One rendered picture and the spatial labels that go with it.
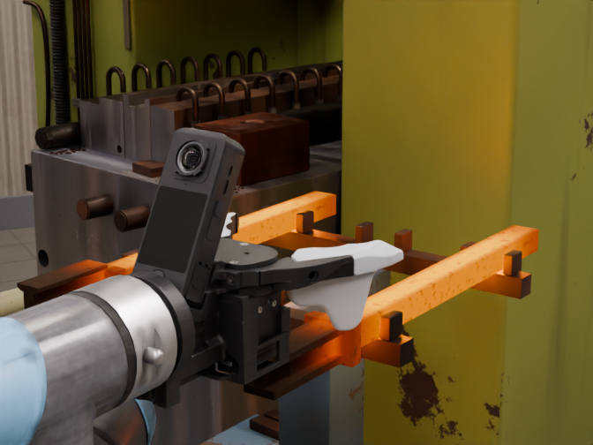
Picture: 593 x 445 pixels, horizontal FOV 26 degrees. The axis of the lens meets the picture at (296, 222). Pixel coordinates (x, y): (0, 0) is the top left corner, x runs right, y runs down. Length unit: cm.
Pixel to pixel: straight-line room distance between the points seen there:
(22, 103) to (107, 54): 281
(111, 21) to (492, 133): 69
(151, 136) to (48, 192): 18
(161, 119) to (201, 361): 82
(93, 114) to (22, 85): 299
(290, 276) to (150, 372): 13
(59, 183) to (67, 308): 99
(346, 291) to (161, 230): 14
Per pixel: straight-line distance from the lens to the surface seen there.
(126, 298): 78
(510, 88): 144
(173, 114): 162
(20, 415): 71
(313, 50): 210
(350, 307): 90
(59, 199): 174
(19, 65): 472
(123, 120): 170
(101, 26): 195
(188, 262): 82
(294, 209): 134
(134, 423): 89
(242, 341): 85
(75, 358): 73
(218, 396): 157
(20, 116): 475
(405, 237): 126
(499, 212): 147
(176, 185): 84
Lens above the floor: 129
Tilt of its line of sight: 16 degrees down
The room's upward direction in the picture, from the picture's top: straight up
